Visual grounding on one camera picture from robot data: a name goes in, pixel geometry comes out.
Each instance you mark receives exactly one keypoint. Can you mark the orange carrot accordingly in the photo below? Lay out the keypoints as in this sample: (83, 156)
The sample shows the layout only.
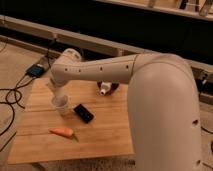
(65, 132)

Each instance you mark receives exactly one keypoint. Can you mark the wooden table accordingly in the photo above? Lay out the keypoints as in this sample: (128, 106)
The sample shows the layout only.
(106, 135)

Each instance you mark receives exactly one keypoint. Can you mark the long wooden beam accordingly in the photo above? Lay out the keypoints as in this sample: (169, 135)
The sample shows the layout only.
(83, 41)

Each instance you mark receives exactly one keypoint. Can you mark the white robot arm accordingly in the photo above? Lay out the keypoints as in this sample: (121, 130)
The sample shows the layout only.
(162, 102)

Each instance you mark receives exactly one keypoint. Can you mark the black power adapter box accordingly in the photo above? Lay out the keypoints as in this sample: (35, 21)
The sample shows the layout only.
(35, 71)

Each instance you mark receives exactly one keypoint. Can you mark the black rectangular device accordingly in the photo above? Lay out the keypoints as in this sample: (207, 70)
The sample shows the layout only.
(83, 113)

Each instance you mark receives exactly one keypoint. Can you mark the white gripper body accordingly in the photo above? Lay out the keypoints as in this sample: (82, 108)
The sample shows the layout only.
(59, 95)

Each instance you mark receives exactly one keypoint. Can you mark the dark brown white-capped bottle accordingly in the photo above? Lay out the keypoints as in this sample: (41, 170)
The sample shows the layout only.
(107, 88)

